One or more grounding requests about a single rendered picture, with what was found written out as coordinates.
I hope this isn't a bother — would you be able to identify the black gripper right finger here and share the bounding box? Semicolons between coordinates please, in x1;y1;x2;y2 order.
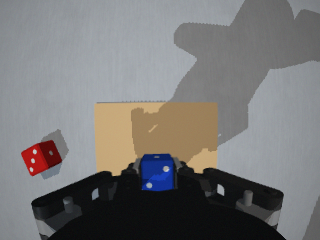
172;157;284;230

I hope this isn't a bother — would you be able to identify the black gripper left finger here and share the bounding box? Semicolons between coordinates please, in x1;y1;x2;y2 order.
31;158;142;240

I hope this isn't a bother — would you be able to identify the blue die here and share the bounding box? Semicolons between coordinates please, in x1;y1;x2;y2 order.
141;153;174;191

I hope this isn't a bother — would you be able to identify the tan square mat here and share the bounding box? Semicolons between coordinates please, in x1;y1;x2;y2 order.
94;102;218;176

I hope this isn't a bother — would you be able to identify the red die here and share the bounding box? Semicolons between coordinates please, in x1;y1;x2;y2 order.
21;140;62;176

